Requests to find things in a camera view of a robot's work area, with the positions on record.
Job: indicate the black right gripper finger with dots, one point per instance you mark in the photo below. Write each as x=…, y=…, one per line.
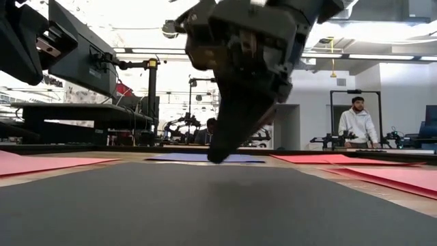
x=235, y=126

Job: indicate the blue paper sheet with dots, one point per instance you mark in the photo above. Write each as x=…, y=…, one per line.
x=177, y=157

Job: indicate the black paper sheet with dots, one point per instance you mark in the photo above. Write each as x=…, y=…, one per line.
x=205, y=205

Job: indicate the red paper sheet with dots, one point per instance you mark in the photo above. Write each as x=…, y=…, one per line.
x=341, y=160

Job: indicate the pink paper sheet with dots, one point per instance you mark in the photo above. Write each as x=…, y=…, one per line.
x=403, y=179
x=41, y=163

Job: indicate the black background robot arm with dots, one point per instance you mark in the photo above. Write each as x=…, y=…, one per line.
x=327, y=139
x=396, y=138

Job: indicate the black background robot arms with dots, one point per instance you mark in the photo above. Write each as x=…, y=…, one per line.
x=263, y=136
x=184, y=124

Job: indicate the person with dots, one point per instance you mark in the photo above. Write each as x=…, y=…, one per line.
x=358, y=124
x=205, y=135

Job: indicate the grey door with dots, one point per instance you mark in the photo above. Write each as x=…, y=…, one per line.
x=292, y=130

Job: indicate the long ceiling light panel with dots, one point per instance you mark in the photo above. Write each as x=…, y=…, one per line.
x=379, y=57
x=157, y=51
x=428, y=58
x=321, y=55

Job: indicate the black computer monitor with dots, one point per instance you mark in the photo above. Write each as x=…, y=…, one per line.
x=85, y=61

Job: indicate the yellow hanging ceiling pendant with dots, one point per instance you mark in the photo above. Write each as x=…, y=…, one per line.
x=333, y=74

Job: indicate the standing desk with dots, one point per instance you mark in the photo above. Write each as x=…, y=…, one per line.
x=85, y=111

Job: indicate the black dome ceiling device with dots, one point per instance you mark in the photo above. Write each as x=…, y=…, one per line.
x=168, y=29

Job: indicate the black computer tower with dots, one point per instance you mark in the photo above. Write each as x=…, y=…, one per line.
x=141, y=107

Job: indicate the red box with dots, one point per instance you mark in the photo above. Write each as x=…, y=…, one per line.
x=123, y=90

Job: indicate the blue chair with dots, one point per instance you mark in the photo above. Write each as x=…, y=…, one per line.
x=428, y=130

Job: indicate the light background work table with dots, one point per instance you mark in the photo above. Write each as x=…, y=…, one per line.
x=423, y=150

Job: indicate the black background gantry frame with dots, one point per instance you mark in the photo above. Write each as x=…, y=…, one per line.
x=355, y=91
x=190, y=102

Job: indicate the grey wall vent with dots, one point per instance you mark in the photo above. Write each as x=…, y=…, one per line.
x=341, y=82

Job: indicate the black table frame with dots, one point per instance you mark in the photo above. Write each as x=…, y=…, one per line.
x=102, y=149

